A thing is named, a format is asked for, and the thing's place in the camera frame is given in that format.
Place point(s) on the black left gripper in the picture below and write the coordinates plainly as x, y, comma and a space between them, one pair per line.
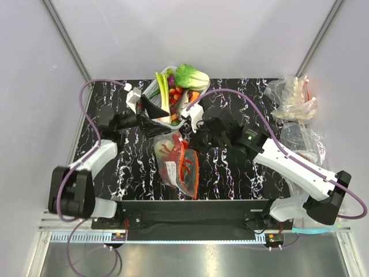
151, 129

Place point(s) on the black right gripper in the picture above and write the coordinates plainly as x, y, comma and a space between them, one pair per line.
195, 139

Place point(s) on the round green cabbage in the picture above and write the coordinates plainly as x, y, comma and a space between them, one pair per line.
162, 148

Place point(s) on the red toy lobster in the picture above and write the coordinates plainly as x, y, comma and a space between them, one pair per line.
173, 162

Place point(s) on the clear zip bag orange zipper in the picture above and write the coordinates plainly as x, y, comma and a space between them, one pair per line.
189, 186

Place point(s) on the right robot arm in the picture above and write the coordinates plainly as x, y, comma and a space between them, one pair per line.
247, 141

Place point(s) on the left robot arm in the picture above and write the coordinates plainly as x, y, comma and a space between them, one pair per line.
72, 194

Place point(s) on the teal zip bag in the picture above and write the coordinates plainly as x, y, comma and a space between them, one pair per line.
316, 230

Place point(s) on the small green lime toy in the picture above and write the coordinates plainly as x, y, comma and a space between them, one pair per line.
175, 123

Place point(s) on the green chili pepper toy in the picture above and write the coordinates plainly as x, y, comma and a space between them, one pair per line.
156, 92

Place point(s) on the red lychee cluster toy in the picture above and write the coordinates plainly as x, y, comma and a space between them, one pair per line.
175, 94

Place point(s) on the grey toy fish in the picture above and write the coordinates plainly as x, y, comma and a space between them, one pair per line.
182, 102

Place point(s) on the green leek toy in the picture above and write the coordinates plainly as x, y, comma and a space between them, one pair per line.
164, 89

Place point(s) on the purple onion toy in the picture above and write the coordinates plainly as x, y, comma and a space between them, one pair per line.
171, 80

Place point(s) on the orange carrot piece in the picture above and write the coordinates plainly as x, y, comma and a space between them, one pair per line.
193, 95

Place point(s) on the napa cabbage toy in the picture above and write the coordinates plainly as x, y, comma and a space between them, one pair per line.
189, 77

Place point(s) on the pile of clear bags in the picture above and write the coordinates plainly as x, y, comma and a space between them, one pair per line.
299, 154

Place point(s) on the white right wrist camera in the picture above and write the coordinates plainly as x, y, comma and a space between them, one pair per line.
193, 114

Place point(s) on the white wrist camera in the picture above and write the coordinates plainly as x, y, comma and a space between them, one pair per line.
132, 98
193, 114

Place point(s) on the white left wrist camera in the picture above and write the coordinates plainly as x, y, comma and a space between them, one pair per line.
132, 98

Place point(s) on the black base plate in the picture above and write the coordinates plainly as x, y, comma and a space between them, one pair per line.
143, 214

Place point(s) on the white slotted cable duct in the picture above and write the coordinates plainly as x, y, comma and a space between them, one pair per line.
136, 238

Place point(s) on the aluminium frame post left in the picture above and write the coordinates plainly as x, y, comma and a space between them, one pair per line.
65, 37

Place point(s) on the aluminium frame post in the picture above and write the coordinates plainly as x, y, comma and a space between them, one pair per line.
65, 37
319, 37

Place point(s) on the aluminium frame post right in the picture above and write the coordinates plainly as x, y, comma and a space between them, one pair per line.
319, 37

